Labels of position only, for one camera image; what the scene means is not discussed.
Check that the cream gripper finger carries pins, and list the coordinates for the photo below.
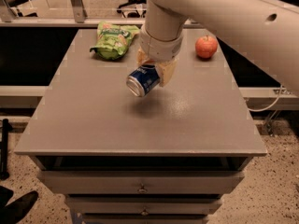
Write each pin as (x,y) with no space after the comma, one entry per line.
(142,58)
(165,71)

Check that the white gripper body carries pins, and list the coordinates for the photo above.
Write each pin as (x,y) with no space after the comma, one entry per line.
(159,48)

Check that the blue pepsi can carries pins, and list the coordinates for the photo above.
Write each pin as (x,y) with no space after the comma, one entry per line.
(143,80)

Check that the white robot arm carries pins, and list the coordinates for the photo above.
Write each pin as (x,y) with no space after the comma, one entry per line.
(263,31)

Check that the green chip bag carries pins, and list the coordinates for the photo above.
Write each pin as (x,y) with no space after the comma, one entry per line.
(113,41)

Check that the red apple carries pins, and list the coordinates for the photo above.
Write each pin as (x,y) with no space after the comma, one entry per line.
(206,46)

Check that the black office chair base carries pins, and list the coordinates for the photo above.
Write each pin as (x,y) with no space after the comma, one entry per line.
(133,9)

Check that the grey drawer cabinet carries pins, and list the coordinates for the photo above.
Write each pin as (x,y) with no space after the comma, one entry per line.
(94,142)

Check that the top drawer knob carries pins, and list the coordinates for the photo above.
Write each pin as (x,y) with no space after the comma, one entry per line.
(142,190)

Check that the drawer knob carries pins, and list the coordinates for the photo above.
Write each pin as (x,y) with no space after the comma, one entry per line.
(144,212)
(142,190)

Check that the black pole stand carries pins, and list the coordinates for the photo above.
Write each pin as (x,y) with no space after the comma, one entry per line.
(6,128)

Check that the metal railing frame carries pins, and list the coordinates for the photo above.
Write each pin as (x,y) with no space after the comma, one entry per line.
(65,13)

